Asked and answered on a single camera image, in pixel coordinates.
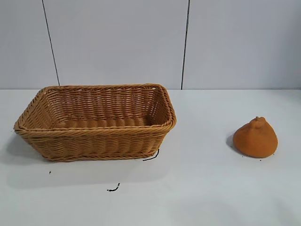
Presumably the woven wicker rectangular basket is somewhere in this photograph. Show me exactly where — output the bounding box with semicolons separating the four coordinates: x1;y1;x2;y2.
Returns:
13;82;177;162

